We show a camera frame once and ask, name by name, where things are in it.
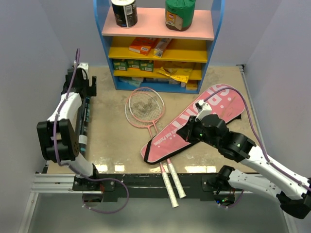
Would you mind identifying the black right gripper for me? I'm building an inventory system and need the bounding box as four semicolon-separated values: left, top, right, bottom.
176;116;220;149

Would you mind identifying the black shuttlecock tube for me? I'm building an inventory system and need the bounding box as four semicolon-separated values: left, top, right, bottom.
76;96;91;156

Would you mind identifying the pink sport racket bag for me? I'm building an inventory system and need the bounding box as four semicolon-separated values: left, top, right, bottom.
140;83;245;165

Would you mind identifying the pink badminton racket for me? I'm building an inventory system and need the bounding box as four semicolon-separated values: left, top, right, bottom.
124;96;180;209
128;86;187;199

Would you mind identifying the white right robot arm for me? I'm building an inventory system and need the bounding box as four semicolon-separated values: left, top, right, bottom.
176;115;311;219

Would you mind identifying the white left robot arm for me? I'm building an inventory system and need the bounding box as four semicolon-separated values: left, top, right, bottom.
36;67;101;191

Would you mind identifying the teal tissue pack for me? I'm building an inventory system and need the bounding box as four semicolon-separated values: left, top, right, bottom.
119;77;144;88

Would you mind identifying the green box left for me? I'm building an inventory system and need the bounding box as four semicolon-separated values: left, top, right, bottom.
112;59;128;71

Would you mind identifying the green box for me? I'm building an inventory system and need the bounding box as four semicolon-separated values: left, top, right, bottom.
139;60;154;72
112;59;128;71
127;59;140;69

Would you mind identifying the green box middle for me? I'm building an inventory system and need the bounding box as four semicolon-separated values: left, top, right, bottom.
127;59;140;69

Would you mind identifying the yellow snack bag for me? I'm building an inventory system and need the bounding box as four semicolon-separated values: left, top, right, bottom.
157;67;193;83

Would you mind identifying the green box right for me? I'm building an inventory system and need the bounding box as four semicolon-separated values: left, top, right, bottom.
139;60;154;72

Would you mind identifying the blue shelf unit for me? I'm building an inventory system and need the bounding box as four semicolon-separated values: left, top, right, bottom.
93;0;225;94

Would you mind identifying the orange box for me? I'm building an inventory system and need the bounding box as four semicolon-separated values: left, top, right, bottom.
129;37;157;55

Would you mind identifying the brown snack packet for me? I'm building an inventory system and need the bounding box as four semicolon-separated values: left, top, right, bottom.
153;38;172;58

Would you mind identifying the black white can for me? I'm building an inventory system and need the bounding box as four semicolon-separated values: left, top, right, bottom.
111;0;138;28

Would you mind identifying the green wrapped jar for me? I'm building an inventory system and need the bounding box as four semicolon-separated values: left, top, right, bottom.
165;0;196;31

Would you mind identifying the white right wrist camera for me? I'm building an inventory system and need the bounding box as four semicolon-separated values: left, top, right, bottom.
195;100;212;121

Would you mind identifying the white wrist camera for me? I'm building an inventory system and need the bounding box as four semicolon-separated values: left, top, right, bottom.
78;63;89;80
195;100;212;121

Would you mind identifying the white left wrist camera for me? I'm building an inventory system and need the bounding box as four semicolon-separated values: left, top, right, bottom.
78;63;89;80

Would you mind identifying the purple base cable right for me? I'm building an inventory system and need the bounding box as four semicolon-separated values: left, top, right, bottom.
217;189;245;209

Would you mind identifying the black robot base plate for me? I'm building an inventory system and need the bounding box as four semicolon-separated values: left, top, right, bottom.
73;173;240;206

